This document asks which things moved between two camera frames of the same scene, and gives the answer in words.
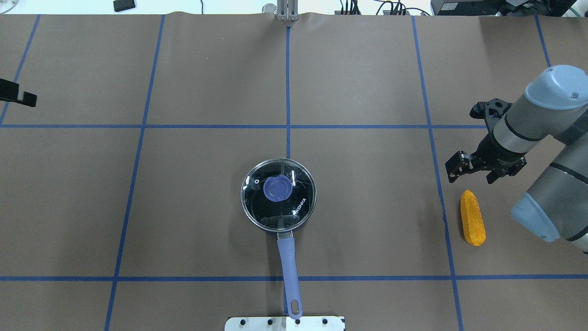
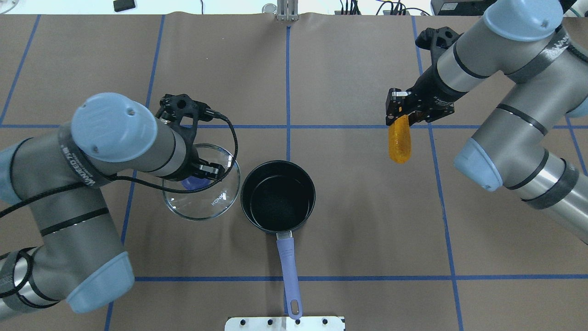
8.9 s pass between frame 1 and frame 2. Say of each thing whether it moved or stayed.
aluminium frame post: stayed
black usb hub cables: stayed
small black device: stayed
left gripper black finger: moved
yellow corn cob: moved
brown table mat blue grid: stayed
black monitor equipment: stayed
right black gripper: moved
